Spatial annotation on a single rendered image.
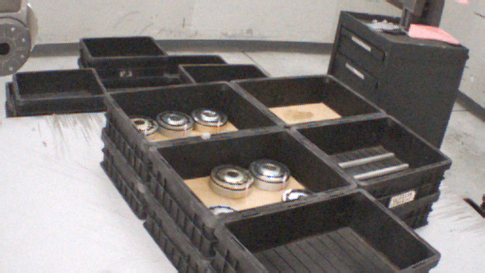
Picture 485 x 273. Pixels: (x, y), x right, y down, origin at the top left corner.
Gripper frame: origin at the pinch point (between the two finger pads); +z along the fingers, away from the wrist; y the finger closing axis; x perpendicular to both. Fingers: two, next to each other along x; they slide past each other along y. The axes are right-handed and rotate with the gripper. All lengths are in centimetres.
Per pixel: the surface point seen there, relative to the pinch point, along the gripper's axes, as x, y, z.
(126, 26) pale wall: -66, 122, -357
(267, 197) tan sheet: -7, 62, -48
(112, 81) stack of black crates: -12, 96, -198
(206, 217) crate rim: 17, 53, -31
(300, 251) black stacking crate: -5, 62, -27
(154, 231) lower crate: 19, 73, -53
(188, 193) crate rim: 18, 52, -39
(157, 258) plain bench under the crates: 20, 75, -46
